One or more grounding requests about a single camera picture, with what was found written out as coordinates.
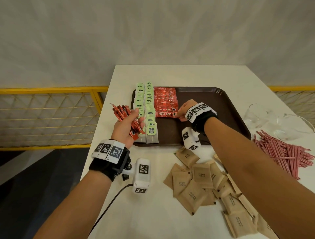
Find marker cube on right wrist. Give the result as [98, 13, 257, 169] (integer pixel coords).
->
[181, 127, 201, 151]

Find person's left hand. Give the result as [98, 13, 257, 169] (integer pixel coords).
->
[111, 108, 145, 149]

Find row of red Nescafe sachets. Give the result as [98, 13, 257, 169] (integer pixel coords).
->
[154, 86, 179, 113]

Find pile of pink stirrer sticks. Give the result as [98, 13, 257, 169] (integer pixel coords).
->
[253, 130, 315, 180]

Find brown plastic tray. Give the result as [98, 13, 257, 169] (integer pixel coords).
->
[130, 86, 251, 147]

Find clear glass cups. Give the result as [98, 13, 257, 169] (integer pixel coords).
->
[243, 103, 315, 141]

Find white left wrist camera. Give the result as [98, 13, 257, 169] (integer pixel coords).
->
[122, 158, 151, 194]

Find person's left forearm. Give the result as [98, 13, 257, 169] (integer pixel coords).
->
[33, 170, 113, 239]

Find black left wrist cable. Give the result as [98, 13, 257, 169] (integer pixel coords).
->
[88, 183, 133, 234]

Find person's right forearm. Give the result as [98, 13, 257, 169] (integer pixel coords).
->
[203, 118, 315, 239]

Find left wristband with marker tiles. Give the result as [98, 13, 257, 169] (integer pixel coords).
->
[89, 140, 131, 182]

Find person's right hand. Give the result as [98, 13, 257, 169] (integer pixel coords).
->
[174, 99, 199, 122]

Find right wristband with marker tiles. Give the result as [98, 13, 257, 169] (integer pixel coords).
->
[184, 102, 218, 135]

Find neat rows of tea bags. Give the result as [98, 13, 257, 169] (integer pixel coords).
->
[133, 82, 159, 144]

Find wristband with marker tiles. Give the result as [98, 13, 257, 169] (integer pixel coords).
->
[89, 140, 131, 182]
[184, 102, 218, 135]

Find pile of brown sugar packets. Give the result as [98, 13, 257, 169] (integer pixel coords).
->
[163, 146, 279, 239]

